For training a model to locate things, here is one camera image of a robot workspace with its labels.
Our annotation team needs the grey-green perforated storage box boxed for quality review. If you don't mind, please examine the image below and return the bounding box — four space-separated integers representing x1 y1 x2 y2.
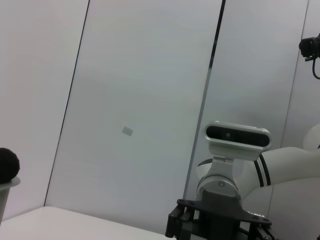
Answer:
0 176 22 224

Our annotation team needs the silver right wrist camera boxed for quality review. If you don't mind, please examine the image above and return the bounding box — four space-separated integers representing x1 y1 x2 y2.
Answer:
204 120 273 162

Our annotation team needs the black towel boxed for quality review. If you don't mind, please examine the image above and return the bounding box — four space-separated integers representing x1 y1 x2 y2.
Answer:
0 147 21 185

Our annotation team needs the black camera with cable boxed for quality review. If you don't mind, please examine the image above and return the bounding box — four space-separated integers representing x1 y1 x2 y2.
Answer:
298 34 320 80

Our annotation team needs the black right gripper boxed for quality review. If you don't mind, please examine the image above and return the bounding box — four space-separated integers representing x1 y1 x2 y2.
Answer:
165 188 275 240

